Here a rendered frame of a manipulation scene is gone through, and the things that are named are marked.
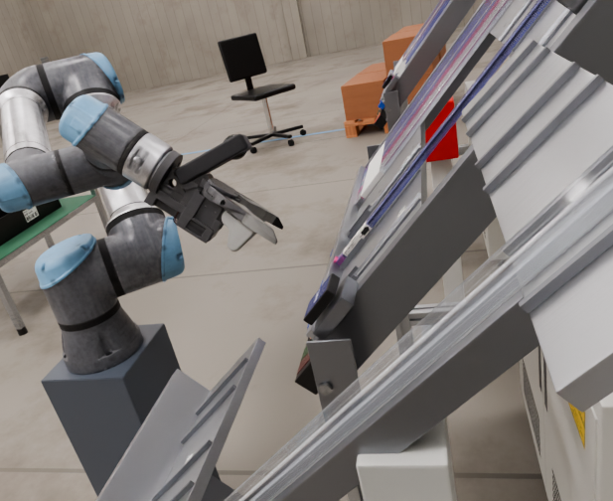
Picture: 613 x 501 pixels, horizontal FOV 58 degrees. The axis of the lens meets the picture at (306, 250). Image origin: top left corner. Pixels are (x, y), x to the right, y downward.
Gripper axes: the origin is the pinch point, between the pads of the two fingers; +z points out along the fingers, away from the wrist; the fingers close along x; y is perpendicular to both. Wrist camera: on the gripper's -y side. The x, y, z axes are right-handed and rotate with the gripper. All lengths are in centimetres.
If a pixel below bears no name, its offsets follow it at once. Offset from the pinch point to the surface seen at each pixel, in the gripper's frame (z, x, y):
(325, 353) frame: 10.3, 25.0, 5.1
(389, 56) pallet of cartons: 7, -360, -103
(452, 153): 30, -73, -32
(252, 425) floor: 26, -69, 65
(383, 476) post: 13, 49, 3
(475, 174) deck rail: 11.7, 28.6, -19.1
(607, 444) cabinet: 44.4, 22.8, -2.7
